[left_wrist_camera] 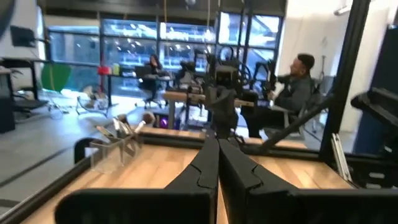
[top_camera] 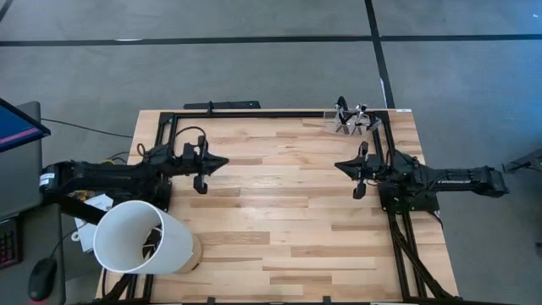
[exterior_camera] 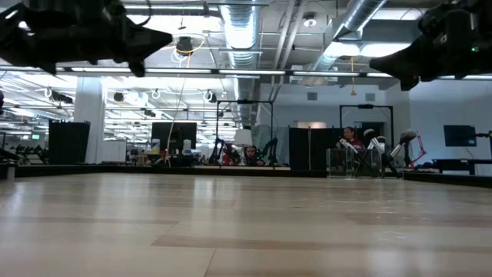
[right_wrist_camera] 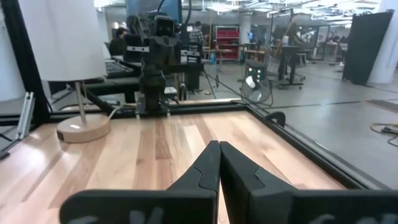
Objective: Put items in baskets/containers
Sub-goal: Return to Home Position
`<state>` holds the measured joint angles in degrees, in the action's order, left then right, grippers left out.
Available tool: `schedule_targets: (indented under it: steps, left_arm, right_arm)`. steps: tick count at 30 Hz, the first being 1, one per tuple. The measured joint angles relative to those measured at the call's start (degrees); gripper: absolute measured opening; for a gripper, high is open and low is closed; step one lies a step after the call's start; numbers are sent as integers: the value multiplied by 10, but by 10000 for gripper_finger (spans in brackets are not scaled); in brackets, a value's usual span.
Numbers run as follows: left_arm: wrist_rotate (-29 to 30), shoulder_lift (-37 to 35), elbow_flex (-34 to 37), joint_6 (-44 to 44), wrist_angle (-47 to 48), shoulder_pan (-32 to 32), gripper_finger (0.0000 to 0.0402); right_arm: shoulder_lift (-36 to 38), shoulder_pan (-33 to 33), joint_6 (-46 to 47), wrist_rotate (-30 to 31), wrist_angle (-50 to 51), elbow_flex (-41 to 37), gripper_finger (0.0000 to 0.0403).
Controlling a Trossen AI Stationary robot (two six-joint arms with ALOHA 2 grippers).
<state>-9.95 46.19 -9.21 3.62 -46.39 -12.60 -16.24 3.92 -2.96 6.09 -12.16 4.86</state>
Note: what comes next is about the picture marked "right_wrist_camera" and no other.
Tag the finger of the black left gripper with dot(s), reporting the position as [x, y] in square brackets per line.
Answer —
[171, 51]
[157, 51]

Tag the black arch clamp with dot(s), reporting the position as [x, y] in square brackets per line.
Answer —
[276, 113]

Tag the gray side desk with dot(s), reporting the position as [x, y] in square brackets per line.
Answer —
[124, 82]

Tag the silver aluminium bracket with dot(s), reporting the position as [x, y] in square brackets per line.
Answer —
[25, 115]

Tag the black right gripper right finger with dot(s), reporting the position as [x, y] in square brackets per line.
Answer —
[264, 202]

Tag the white cylindrical cup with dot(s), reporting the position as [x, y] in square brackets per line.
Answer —
[62, 40]

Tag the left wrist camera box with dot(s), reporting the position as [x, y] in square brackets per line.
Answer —
[163, 26]

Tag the person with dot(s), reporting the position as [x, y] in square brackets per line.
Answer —
[117, 42]
[196, 32]

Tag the black partition panel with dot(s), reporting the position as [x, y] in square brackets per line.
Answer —
[367, 46]

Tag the red shelf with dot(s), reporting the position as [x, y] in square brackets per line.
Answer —
[227, 43]

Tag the floor fan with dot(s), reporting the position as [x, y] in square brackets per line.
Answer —
[256, 84]

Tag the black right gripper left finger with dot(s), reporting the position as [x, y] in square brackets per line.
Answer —
[186, 202]

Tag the black standing desk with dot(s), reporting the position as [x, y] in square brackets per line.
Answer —
[290, 62]

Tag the blue screen monitor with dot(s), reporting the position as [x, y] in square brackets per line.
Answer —
[136, 9]

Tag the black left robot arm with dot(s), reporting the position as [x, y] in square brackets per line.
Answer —
[152, 84]

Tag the black keyboard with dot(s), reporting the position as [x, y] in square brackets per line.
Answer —
[116, 69]

